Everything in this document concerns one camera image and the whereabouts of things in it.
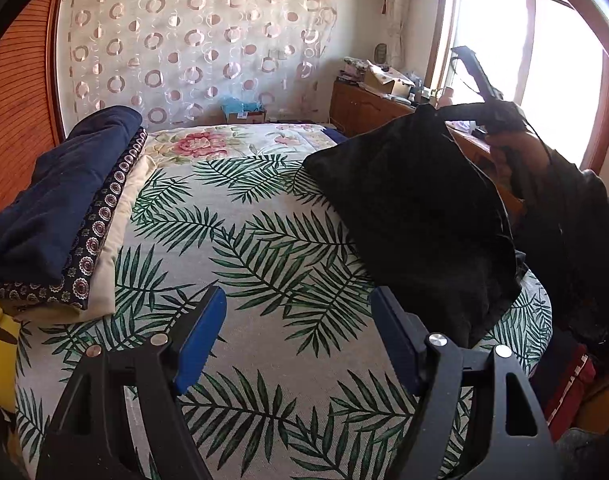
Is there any person's right forearm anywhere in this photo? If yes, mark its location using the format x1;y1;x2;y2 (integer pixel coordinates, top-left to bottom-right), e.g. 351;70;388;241
511;150;609;356

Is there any patterned cloth bundle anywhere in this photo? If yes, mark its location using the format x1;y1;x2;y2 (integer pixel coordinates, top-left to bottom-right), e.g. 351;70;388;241
337;56;371;87

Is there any open cardboard box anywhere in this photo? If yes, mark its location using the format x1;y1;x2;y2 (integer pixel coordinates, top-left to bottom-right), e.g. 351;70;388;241
364;60;417;101

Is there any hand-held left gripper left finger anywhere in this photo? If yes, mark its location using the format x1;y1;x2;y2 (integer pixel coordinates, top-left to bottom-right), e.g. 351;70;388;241
34;285;228;480

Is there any person's right hand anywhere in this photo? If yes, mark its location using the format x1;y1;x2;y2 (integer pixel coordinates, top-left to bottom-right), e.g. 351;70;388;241
484;130;552;201

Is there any floral bed cover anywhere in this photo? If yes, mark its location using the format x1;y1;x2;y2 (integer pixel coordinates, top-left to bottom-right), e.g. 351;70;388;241
144;122;342;166

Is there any circle pattern sheer curtain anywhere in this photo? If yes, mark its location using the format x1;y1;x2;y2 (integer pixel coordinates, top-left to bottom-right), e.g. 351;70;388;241
54;0;337;133

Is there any beige folded quilt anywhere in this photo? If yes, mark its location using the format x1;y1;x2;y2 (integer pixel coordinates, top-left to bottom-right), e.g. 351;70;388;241
14;155;158;326

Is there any cardboard box with blue cloth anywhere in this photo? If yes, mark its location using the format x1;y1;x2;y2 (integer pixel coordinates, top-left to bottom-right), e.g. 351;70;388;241
220;95;268;125

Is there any wooden wardrobe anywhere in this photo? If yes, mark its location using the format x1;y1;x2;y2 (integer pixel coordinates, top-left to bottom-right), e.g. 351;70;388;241
0;0;68;231

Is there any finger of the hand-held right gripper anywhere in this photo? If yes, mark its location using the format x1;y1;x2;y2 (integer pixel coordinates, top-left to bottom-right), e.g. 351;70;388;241
451;46;504;103

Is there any circle patterned folded quilt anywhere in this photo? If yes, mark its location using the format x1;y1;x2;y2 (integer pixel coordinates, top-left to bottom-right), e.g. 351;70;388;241
0;127;150;311

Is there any white lace curtain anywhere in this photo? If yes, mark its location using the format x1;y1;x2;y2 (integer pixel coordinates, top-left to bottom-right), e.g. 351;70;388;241
381;0;422;81

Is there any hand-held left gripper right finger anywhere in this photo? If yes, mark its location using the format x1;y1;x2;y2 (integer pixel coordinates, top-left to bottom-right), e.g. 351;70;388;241
370;286;557;480

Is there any green leaf print blanket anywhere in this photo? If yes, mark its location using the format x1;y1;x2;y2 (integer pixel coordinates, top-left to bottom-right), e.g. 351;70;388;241
14;152;555;480

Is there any navy folded quilt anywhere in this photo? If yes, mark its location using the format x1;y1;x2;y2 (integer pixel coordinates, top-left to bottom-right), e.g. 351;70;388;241
0;105;145;286

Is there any yellow pillow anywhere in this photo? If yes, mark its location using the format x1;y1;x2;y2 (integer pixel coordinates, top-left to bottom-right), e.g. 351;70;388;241
0;300;24;411

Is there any window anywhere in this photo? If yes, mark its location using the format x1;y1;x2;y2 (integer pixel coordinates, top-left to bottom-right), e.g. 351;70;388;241
424;0;609;176

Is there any red cloth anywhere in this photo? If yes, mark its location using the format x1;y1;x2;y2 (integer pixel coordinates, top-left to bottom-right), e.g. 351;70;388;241
543;342;597;428

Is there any black printed t-shirt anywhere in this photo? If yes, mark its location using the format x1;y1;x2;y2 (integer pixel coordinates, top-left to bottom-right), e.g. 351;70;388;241
302;102;540;351

